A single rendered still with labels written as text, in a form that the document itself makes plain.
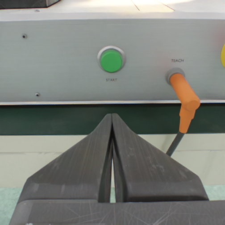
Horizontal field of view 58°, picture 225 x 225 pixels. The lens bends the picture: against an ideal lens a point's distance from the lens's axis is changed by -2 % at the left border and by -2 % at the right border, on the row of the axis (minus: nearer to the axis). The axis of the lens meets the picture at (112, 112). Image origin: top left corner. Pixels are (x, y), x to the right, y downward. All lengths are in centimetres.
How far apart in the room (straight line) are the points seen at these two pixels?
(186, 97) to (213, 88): 8
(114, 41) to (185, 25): 7
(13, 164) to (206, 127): 23
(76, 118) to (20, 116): 7
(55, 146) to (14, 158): 5
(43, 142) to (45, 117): 3
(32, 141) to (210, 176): 22
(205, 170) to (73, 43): 21
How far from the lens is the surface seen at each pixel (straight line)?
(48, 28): 22
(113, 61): 21
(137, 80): 24
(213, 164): 28
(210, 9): 30
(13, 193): 119
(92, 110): 25
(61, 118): 25
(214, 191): 119
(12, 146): 26
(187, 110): 20
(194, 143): 25
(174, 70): 24
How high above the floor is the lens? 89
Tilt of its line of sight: 34 degrees down
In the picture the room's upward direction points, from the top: straight up
